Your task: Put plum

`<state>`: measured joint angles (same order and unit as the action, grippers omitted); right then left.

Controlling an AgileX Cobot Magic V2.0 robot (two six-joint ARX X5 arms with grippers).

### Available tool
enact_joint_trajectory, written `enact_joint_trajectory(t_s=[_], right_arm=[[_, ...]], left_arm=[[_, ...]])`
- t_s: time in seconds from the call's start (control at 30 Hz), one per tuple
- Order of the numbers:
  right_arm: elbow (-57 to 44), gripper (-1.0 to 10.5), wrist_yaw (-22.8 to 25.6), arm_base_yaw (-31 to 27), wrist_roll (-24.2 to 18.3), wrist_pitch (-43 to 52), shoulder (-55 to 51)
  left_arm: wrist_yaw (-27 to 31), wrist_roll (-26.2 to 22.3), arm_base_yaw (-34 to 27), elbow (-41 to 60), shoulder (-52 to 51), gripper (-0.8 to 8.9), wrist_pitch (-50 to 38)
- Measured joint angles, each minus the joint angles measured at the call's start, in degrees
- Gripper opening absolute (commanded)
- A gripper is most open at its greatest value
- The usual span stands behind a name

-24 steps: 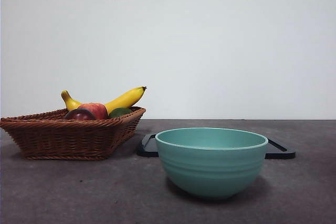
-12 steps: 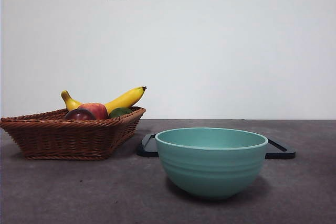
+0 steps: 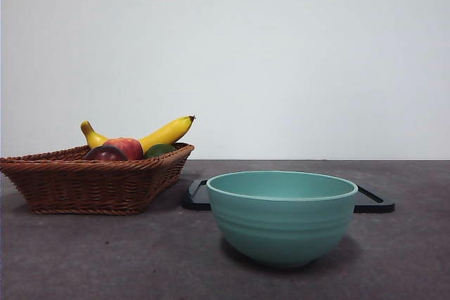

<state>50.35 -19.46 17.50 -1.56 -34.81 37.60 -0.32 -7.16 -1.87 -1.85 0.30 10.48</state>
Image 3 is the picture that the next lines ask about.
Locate teal ribbed bowl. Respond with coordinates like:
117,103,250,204
205,170,359,268

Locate dark purple plum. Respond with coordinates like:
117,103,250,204
84,145,128,162

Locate yellow banana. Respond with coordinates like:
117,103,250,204
80,115,196,155

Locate green avocado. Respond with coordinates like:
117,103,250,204
143,143,176,159

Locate dark rectangular tray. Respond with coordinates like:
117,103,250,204
181,178,396,214

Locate red orange peach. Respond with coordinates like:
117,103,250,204
103,137,144,161

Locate brown wicker basket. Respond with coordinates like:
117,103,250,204
0,142,195,216

